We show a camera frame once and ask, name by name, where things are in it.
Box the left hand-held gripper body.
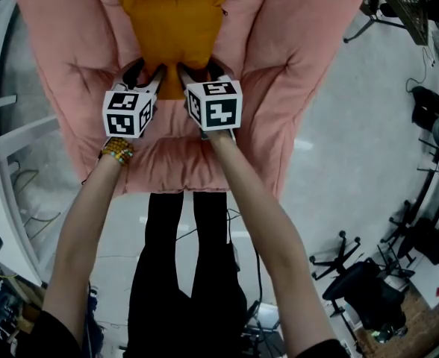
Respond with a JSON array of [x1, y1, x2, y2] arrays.
[[102, 64, 165, 139]]

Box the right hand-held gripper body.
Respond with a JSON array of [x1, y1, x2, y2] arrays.
[[183, 73, 242, 141]]

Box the orange cushion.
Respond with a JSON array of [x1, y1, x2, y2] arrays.
[[117, 0, 231, 101]]

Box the pink padded seat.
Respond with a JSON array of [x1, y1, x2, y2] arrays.
[[12, 0, 370, 201]]

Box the person's right forearm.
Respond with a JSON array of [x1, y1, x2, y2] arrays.
[[207, 130, 340, 354]]

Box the person's left forearm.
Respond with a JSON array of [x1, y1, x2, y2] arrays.
[[41, 151, 131, 352]]

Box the black stand leg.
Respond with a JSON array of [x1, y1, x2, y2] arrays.
[[343, 1, 408, 45]]

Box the person's legs in black trousers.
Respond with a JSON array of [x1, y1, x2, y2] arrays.
[[127, 190, 249, 358]]

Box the black star chair base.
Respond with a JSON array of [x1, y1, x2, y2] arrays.
[[308, 230, 364, 282], [376, 198, 417, 269]]

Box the black bag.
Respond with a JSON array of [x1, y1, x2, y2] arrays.
[[411, 85, 439, 134]]

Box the person's black left sleeve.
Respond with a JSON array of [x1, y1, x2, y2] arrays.
[[0, 309, 83, 358]]

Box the person's black sleeve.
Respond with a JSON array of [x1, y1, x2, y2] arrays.
[[0, 309, 83, 358], [283, 336, 352, 358]]

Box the black office chair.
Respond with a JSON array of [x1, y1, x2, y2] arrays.
[[321, 257, 408, 336]]

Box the person's black right sleeve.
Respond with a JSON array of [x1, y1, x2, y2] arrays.
[[283, 336, 352, 358]]

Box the amber beaded bracelet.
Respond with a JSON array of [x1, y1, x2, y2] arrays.
[[99, 136, 135, 167]]

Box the white desk frame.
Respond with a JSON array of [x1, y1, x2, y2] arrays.
[[0, 0, 64, 287]]

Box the wire mesh rack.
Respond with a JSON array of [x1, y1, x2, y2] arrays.
[[375, 0, 434, 47]]

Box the thin black floor cable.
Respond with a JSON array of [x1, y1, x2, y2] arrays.
[[405, 45, 436, 93]]

